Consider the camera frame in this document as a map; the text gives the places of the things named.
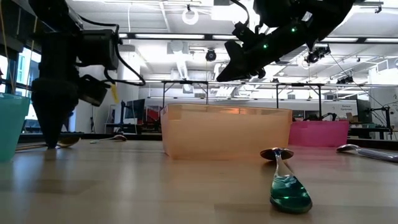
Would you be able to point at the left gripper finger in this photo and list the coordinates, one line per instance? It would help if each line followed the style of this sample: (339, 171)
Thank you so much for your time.
(45, 105)
(63, 102)

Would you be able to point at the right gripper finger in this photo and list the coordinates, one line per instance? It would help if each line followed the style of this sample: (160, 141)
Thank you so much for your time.
(234, 56)
(237, 73)

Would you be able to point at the translucent orange plastic bin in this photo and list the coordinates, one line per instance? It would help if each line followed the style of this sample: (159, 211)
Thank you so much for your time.
(224, 133)

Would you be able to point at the iridescent rainbow metal spoon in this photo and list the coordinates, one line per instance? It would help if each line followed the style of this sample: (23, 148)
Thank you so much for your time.
(289, 193)

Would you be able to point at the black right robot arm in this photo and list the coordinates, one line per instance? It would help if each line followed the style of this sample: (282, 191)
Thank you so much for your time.
(326, 12)

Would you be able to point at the long ceiling light strip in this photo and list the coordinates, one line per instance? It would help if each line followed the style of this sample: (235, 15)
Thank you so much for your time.
(123, 35)
(376, 40)
(222, 37)
(169, 36)
(339, 39)

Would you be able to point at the large black-framed window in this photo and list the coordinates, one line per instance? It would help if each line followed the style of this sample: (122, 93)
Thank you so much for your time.
(23, 68)

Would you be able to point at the translucent green plastic bin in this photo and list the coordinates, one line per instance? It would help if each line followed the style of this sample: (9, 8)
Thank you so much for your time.
(12, 130)

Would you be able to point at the black ceiling spotlight cluster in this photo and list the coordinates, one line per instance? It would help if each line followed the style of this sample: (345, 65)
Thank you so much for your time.
(345, 80)
(317, 54)

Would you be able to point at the yellow label tag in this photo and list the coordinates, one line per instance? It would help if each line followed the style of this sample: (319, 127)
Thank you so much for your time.
(115, 93)

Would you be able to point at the black computer monitor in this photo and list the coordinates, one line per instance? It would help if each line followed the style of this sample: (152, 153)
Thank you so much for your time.
(363, 110)
(135, 109)

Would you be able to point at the red object behind monitor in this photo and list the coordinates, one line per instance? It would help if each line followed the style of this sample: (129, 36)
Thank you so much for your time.
(153, 114)

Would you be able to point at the translucent pink plastic bin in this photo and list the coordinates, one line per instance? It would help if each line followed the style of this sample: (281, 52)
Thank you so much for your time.
(320, 133)

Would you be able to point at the brown cardboard box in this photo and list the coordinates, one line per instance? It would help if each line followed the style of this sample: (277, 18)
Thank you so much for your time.
(351, 117)

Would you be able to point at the black dome ceiling camera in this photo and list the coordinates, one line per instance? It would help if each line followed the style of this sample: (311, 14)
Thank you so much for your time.
(211, 55)

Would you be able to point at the silver spiral air duct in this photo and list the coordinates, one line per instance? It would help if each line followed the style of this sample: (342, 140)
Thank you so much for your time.
(292, 57)

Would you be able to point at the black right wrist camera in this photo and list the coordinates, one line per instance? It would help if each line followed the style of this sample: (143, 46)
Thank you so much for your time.
(244, 31)

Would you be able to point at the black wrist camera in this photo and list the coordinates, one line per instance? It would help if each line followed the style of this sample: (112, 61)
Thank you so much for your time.
(244, 31)
(98, 49)

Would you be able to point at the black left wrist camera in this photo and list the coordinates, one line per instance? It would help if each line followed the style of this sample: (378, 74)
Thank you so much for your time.
(98, 49)

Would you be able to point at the black metal stand frame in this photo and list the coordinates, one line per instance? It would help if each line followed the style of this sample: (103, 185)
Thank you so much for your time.
(186, 81)
(319, 99)

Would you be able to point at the white ventilation duct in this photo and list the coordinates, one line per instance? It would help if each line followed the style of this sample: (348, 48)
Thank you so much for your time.
(182, 62)

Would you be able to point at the white wall sign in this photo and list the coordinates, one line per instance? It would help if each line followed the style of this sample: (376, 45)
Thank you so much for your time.
(342, 109)

